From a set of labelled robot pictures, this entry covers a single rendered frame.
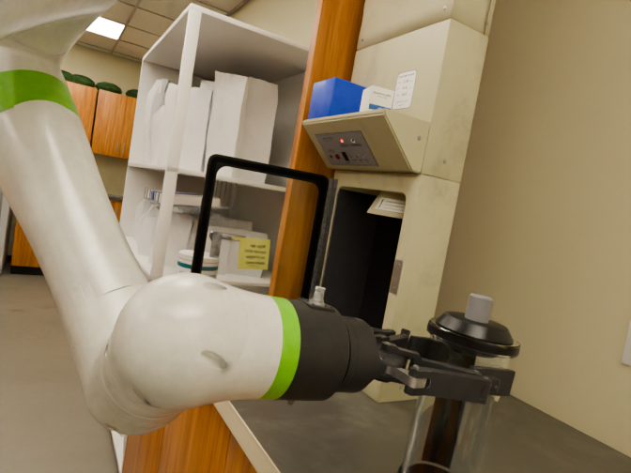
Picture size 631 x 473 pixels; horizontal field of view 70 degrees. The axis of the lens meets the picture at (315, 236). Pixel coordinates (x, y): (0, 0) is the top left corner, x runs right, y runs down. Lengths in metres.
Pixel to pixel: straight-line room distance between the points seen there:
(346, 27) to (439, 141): 0.48
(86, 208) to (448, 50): 0.72
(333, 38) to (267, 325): 0.98
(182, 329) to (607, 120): 1.07
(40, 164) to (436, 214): 0.70
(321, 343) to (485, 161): 1.06
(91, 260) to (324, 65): 0.88
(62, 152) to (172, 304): 0.26
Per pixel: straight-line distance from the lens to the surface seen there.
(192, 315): 0.35
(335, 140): 1.05
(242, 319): 0.37
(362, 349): 0.45
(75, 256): 0.51
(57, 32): 0.62
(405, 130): 0.89
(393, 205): 1.01
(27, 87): 0.60
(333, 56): 1.26
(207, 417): 1.09
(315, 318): 0.41
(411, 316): 0.97
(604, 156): 1.22
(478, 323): 0.57
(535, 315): 1.25
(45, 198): 0.54
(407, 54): 1.06
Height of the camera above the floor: 1.32
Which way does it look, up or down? 4 degrees down
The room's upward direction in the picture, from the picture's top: 10 degrees clockwise
